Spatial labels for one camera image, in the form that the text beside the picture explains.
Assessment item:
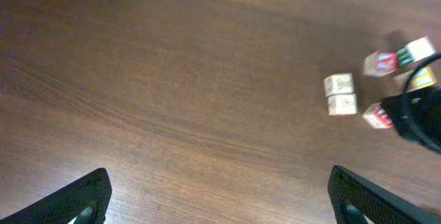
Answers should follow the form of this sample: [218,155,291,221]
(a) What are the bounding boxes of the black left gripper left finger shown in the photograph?
[1,167,112,224]

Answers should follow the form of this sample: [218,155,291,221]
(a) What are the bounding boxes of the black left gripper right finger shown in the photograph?
[327,165,440,224]

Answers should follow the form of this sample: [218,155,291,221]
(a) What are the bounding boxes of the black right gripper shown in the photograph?
[380,86,440,154]

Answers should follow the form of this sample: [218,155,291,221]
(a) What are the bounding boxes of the wooden block red letter Y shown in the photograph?
[362,102,393,129]

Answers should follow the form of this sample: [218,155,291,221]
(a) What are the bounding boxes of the wooden block yellow face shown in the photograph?
[393,66,437,92]

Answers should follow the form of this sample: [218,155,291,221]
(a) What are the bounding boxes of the wooden block red letter A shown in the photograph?
[363,50,398,77]

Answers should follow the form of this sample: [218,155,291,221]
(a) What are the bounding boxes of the wooden block green side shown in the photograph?
[396,37,436,66]

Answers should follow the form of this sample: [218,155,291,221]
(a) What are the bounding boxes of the wooden block red bottom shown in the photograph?
[327,94,358,116]

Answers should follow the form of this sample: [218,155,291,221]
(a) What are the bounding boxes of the plain wooden block upper left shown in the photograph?
[323,73,354,97]

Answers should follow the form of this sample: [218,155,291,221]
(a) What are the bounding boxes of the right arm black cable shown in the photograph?
[401,52,441,152]

